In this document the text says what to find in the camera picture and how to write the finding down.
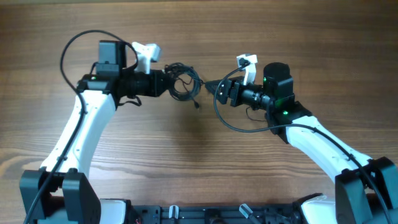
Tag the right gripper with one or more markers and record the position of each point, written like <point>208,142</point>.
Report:
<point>237,83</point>

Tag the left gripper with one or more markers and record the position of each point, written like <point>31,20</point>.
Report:
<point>157,89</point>

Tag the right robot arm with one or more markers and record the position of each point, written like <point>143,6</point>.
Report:
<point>365,188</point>

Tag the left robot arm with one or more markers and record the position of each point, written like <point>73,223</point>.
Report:
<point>59,191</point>

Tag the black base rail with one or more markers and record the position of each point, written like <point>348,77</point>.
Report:
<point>268,214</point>

